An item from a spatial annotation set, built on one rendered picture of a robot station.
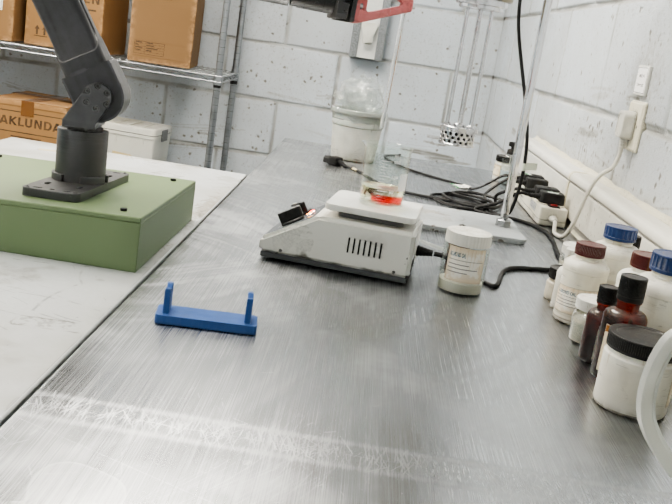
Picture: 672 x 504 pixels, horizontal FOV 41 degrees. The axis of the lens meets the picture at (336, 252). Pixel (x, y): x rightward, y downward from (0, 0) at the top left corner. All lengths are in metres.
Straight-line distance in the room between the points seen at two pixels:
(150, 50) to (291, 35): 0.60
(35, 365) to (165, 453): 0.17
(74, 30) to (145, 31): 2.21
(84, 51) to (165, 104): 2.60
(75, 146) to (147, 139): 2.27
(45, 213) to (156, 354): 0.31
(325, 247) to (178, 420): 0.50
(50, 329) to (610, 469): 0.50
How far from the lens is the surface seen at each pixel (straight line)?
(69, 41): 1.14
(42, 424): 0.67
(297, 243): 1.15
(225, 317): 0.89
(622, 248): 1.18
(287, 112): 3.63
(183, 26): 3.33
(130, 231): 1.03
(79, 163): 1.14
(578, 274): 1.10
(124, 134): 3.44
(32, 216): 1.06
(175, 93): 3.70
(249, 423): 0.70
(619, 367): 0.86
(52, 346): 0.81
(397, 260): 1.13
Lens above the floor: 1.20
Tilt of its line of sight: 14 degrees down
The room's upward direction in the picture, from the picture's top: 9 degrees clockwise
